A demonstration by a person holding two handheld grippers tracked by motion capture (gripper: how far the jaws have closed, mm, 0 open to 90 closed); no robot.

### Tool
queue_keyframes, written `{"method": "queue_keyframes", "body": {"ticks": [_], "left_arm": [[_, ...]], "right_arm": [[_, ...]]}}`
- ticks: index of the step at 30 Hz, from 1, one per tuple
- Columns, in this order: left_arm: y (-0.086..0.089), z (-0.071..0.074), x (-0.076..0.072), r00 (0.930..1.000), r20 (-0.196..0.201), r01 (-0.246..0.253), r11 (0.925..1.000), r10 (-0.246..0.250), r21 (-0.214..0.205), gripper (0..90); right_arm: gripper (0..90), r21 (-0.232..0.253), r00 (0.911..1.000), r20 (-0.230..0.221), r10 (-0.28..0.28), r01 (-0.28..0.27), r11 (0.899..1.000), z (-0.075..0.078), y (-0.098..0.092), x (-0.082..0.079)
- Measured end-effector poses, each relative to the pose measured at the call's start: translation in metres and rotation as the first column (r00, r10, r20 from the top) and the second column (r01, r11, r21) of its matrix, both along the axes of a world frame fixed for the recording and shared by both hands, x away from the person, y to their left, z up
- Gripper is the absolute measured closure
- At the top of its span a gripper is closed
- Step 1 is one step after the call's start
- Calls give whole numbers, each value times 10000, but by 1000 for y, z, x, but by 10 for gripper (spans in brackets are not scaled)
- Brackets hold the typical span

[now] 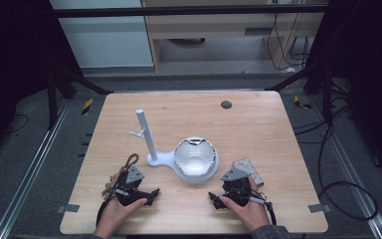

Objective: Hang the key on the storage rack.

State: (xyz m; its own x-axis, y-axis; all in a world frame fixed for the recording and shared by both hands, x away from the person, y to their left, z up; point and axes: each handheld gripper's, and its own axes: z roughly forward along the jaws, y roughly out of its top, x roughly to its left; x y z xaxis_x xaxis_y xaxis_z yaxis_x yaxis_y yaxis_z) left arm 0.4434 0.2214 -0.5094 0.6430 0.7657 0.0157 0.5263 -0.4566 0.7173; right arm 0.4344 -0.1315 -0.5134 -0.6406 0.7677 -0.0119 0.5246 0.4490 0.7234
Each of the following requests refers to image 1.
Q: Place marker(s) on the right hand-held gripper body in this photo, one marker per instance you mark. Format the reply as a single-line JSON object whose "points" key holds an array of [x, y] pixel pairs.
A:
{"points": [[237, 191]]}

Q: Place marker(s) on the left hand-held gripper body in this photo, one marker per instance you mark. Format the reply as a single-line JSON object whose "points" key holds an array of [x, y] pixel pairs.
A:
{"points": [[131, 191]]}

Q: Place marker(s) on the white quilted key case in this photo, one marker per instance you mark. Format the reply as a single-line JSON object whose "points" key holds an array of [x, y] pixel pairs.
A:
{"points": [[247, 165]]}

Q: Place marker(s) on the white bowl with silver rim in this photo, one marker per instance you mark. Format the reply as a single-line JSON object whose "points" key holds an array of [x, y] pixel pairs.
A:
{"points": [[195, 161]]}

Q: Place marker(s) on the person's right hand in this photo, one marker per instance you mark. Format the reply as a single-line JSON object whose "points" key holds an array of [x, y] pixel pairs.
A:
{"points": [[250, 212]]}

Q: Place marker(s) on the person's left hand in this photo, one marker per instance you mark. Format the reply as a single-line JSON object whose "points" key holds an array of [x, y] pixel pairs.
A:
{"points": [[116, 214]]}

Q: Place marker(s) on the white key stand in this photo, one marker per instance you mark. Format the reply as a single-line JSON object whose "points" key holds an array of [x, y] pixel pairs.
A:
{"points": [[144, 126]]}

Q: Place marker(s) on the yellow black tape strip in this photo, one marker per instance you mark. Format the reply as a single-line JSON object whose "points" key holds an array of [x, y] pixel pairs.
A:
{"points": [[87, 107], [300, 103]]}

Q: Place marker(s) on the white cabinet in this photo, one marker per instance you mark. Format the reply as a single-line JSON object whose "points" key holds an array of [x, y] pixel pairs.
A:
{"points": [[106, 43]]}

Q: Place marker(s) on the wooden cabinet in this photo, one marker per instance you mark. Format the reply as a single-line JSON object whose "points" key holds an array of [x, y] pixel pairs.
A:
{"points": [[212, 26]]}

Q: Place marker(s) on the dark curtain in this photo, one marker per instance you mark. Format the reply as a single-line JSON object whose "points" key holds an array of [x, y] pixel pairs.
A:
{"points": [[371, 66], [10, 66]]}

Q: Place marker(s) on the grey table edge bracket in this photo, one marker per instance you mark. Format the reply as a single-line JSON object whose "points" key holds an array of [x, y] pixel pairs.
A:
{"points": [[319, 208], [69, 208]]}

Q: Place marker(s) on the metal floor rail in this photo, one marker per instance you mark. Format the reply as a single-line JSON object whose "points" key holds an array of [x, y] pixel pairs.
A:
{"points": [[354, 176], [30, 172]]}

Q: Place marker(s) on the black frame stand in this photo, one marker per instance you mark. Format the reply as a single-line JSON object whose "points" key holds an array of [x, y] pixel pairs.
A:
{"points": [[327, 96], [51, 99]]}

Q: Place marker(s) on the black horizontal frame bar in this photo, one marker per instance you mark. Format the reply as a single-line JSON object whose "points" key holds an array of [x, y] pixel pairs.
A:
{"points": [[179, 10]]}

